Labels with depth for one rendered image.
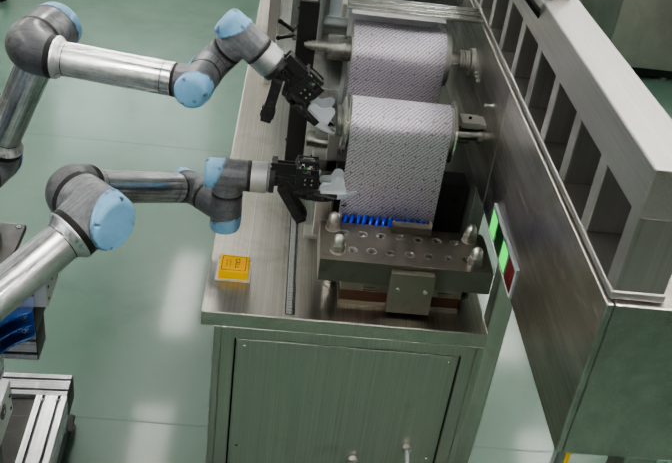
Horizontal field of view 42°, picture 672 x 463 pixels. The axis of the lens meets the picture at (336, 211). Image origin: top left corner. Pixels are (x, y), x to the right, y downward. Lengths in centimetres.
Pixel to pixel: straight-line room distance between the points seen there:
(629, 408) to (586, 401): 7
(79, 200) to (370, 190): 69
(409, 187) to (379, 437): 63
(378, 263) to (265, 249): 35
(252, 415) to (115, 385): 101
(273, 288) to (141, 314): 140
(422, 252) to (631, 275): 84
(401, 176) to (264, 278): 41
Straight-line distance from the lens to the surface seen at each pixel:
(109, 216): 179
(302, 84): 199
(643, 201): 122
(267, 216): 233
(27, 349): 247
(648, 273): 129
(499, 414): 321
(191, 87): 187
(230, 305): 201
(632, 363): 138
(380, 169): 207
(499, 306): 251
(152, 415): 302
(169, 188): 211
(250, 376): 211
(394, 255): 201
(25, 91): 220
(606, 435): 147
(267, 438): 225
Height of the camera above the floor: 215
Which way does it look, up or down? 31 degrees down
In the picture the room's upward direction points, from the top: 8 degrees clockwise
